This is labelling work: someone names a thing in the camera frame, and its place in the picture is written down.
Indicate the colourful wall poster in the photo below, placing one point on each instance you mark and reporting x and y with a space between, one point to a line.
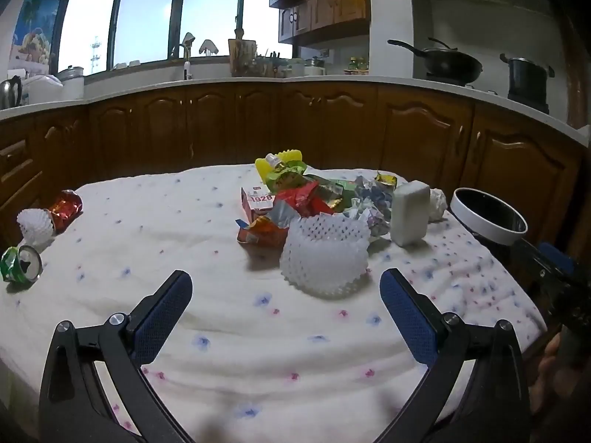
34 27

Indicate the white floral tablecloth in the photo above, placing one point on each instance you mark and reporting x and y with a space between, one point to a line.
258 346

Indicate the white rectangular box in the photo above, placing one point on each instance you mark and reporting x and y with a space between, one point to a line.
411 214

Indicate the kitchen faucet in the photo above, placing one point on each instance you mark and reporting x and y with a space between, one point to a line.
187 50

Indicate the yellow ribbed plastic container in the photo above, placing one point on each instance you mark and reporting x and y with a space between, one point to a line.
288 156

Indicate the black wok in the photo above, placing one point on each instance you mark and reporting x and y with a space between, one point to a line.
450 64

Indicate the orange snack wrapper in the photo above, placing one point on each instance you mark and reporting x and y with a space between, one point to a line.
261 235

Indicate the white paper ball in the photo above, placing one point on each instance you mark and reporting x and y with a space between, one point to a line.
437 204

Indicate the person's right hand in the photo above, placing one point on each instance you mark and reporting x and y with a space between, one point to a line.
547 369

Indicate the steel electric kettle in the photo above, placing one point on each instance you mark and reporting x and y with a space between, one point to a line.
10 92

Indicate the red crumpled wrapper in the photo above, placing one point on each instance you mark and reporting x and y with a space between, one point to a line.
67 207

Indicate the brown wooden cabinets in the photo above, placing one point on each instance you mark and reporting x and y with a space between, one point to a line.
323 4
323 124

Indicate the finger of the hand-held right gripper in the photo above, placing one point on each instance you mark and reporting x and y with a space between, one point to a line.
556 256

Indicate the small white foam fruit net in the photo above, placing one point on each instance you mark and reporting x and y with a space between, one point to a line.
36 226

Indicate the brown wooden upper cabinets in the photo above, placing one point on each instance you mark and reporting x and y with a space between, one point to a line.
323 4

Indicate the crushed green can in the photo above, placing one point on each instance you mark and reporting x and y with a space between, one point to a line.
18 265

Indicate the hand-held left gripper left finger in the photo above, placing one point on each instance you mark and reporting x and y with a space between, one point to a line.
159 318

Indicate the gold foil wrapper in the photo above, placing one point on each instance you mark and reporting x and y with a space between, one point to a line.
386 179

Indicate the green snack wrapper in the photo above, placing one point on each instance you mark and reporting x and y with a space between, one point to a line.
288 177

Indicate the brown wooden lower cabinets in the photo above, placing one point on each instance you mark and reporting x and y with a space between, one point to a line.
323 124

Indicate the kitchen window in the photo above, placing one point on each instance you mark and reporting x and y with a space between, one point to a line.
147 18

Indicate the red snack wrapper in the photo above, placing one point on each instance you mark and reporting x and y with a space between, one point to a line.
302 198

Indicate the large white foam fruit net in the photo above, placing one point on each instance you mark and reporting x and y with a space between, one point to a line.
325 258

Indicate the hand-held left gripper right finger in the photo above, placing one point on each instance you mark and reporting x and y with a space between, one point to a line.
408 318

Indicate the white kitchen countertop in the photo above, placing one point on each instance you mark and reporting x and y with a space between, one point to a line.
138 87

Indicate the wooden cutting board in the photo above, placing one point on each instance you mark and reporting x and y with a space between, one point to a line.
242 55

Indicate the utensil holder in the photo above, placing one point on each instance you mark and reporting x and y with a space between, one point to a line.
272 65

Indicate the red and white cigarette box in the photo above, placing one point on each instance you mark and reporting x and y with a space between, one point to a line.
256 202

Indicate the black cooking pot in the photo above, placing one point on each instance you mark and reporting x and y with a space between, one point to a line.
526 76

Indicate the white rimmed black trash bin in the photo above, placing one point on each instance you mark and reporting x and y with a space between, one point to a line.
489 217

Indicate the white pot with steel lid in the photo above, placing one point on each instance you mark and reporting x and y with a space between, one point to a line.
71 84

